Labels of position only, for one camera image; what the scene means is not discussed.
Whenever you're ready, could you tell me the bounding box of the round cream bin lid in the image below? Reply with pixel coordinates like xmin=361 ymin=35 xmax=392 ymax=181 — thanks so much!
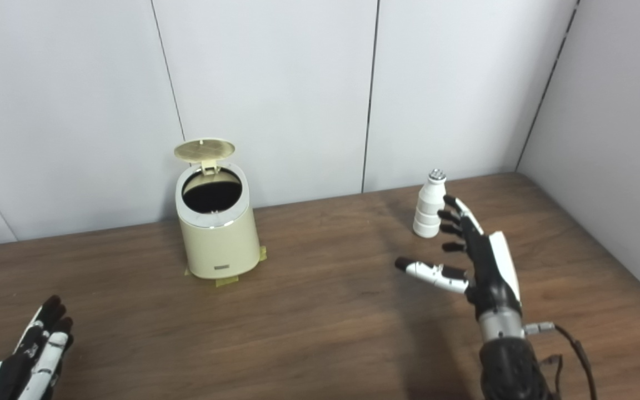
xmin=174 ymin=138 xmax=236 ymax=176

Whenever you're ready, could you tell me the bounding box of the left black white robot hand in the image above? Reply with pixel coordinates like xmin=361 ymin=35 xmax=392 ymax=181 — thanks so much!
xmin=0 ymin=295 xmax=74 ymax=400

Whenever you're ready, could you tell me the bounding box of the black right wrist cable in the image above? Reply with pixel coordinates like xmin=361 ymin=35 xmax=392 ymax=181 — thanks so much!
xmin=524 ymin=321 xmax=598 ymax=400

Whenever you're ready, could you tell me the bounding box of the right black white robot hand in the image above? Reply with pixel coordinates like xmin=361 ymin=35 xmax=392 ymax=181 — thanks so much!
xmin=394 ymin=194 xmax=522 ymax=323

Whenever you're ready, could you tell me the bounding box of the small white plastic bottle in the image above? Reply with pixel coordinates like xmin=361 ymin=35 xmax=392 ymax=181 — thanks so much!
xmin=413 ymin=169 xmax=447 ymax=239

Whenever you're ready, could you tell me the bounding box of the cream-colored round bin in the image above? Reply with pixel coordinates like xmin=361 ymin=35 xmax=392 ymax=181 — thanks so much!
xmin=174 ymin=138 xmax=261 ymax=280

